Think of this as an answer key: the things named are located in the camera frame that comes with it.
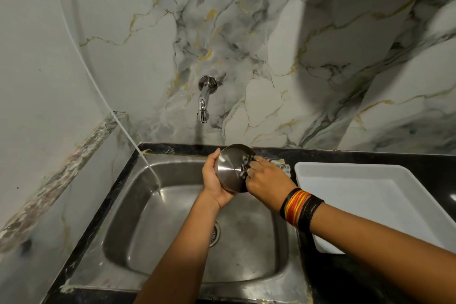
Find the round steel bowl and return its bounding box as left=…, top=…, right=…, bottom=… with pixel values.
left=214, top=144, right=258, bottom=194

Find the soapy dish scrubber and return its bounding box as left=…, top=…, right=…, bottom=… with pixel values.
left=239, top=156, right=258, bottom=180

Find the white plastic tray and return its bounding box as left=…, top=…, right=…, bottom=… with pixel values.
left=294, top=161, right=456, bottom=255

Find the person's left forearm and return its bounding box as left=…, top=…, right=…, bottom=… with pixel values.
left=133, top=190, right=224, bottom=304

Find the chrome wall tap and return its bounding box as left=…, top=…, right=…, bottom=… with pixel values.
left=197, top=75, right=218, bottom=124

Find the red and yellow thread wristband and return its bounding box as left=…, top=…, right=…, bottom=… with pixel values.
left=285, top=190, right=313, bottom=228

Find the yellow dish sponge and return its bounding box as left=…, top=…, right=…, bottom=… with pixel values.
left=270, top=159, right=292, bottom=177

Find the sink drain strainer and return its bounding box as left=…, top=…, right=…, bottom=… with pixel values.
left=209, top=221, right=221, bottom=248

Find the black thread wristband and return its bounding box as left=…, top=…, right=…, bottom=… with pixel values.
left=298, top=195, right=325, bottom=232

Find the white water pipe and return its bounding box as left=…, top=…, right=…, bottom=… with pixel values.
left=43, top=0, right=161, bottom=195

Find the person's left hand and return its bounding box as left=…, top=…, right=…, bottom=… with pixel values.
left=202, top=148, right=236, bottom=209

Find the person's right hand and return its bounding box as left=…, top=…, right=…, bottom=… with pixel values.
left=246, top=156, right=298, bottom=213

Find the person's right forearm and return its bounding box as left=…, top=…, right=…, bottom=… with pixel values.
left=311, top=203, right=456, bottom=304

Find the stainless steel sink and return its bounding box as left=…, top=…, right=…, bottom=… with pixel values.
left=64, top=152, right=311, bottom=304

